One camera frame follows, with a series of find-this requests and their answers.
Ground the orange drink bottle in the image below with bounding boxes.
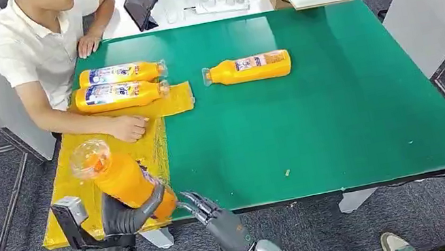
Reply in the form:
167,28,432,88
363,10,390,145
65,126,181,235
76,55,170,95
71,71,174,118
199,48,294,90

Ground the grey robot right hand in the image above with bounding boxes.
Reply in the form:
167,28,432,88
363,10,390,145
174,179,259,251

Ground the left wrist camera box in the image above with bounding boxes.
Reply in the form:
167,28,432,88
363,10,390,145
49,193,95,251

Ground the black tablet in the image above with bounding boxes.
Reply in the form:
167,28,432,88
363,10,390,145
122,0,165,35

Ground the person's right hand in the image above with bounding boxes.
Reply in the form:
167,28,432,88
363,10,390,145
108,110,154,148

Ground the white power strip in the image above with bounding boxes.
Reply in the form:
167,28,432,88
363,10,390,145
193,0,252,20

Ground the yellow sheet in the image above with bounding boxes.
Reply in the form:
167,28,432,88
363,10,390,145
18,78,218,251

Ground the white table leg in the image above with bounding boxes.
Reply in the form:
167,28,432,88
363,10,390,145
139,225,177,251
335,186,382,216

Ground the seated person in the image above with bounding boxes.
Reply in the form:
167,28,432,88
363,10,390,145
0,0,154,166

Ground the person's shoe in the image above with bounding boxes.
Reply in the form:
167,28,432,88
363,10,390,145
378,224,434,251

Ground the person's left hand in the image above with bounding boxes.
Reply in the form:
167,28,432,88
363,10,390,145
74,31,107,61

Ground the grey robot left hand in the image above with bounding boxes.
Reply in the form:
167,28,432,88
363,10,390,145
96,181,174,240

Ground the green table mat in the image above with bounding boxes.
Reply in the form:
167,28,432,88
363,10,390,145
64,0,445,237

